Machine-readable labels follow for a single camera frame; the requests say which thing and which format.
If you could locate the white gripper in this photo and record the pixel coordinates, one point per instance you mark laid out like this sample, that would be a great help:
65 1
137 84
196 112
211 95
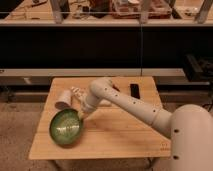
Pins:
89 103

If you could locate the green ceramic bowl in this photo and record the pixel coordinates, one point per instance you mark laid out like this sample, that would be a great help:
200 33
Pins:
65 127

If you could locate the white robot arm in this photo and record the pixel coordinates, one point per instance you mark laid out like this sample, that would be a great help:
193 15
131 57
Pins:
189 127

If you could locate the white paper cup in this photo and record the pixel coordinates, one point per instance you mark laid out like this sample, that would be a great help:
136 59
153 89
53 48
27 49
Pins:
64 100

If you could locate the wooden table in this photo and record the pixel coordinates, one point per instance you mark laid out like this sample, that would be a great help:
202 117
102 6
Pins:
108 133

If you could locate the black rectangular block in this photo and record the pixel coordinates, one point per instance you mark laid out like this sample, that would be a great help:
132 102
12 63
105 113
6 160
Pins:
135 91

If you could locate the long metal shelf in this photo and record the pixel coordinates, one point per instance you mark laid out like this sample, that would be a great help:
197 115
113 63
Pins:
10 77

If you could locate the red plastic tray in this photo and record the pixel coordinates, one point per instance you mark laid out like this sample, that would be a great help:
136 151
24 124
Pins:
131 9

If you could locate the black box on right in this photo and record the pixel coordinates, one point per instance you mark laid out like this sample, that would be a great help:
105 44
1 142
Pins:
198 69

